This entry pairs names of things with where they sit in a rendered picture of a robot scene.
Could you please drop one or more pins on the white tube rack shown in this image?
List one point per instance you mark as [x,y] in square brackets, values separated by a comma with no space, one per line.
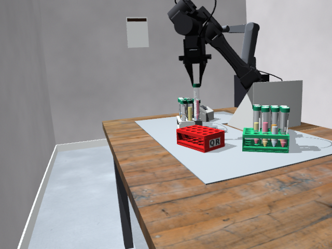
[182,124]

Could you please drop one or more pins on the red test tube rack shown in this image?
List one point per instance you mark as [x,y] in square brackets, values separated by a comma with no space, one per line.
[200,138]

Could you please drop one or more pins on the conical tube with yellow liquid and green cap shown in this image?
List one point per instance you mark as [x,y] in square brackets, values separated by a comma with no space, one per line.
[189,109]

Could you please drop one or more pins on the green test tube rack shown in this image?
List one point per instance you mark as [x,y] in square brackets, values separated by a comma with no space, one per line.
[249,145]

